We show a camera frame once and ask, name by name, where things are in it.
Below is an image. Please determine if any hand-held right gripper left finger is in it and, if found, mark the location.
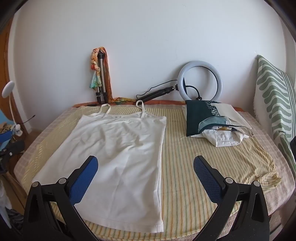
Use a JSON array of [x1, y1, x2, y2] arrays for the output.
[[22, 156, 99, 241]]

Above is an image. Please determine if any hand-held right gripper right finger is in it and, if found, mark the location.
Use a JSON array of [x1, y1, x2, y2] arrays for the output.
[[193, 156, 271, 241]]

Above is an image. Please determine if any silver tripod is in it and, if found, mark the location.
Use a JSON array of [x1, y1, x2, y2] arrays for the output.
[[96, 52, 109, 103]]

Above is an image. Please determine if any yellow striped bed sheet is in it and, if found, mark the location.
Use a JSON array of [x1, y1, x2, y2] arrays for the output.
[[21, 104, 281, 238]]

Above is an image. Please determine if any green and white patterned pillow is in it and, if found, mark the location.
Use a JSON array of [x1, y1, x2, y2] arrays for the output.
[[253, 55, 296, 176]]

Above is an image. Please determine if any white folded shirt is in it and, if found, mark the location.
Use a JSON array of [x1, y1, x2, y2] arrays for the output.
[[203, 128, 245, 147]]

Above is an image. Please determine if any white ring light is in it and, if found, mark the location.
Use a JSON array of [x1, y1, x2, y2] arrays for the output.
[[178, 60, 224, 102]]

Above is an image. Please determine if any black ring light stand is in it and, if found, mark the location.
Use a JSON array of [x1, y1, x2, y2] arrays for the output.
[[139, 86, 178, 102]]

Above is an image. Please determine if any white camisole top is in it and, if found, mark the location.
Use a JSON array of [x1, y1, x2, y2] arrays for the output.
[[32, 100, 167, 233]]

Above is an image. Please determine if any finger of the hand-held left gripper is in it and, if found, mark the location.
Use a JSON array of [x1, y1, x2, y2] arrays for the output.
[[0, 131, 25, 173]]

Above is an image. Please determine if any green and cream tote bag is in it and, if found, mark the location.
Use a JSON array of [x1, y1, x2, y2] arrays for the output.
[[185, 100, 255, 139]]

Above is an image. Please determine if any folded tripod with colourful cloth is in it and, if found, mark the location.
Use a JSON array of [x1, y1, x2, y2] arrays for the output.
[[90, 47, 114, 100]]

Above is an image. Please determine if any cloth pile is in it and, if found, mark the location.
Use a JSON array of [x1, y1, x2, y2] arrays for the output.
[[0, 178, 23, 232]]

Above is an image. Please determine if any brown wooden door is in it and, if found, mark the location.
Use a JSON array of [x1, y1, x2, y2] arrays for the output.
[[0, 28, 35, 137]]

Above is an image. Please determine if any white gooseneck lamp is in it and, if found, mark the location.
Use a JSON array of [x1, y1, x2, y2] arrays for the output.
[[2, 80, 22, 137]]

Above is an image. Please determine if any black ring light cable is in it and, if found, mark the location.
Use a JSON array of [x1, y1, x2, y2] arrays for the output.
[[135, 80, 178, 102]]

